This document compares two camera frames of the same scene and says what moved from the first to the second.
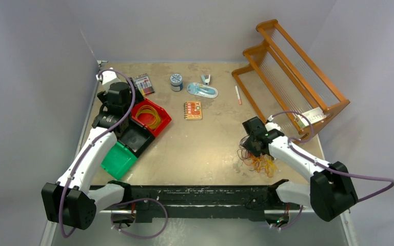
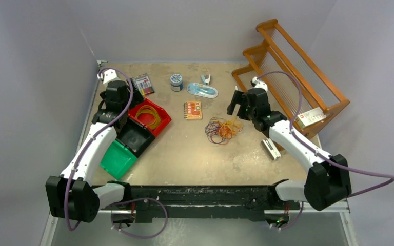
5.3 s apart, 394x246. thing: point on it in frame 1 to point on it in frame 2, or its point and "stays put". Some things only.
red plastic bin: x=151 y=116 stays put
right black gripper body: x=250 y=145 to x=244 y=112
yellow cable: x=259 y=163 to x=228 y=128
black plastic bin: x=136 y=137 stays put
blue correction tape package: x=200 y=89 stays put
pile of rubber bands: x=243 y=154 to x=211 y=128
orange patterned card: x=193 y=110 stays put
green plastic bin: x=119 y=160 stays put
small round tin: x=176 y=82 stays put
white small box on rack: x=313 y=115 stays put
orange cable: x=266 y=163 to x=224 y=131
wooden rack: x=285 y=86 stays put
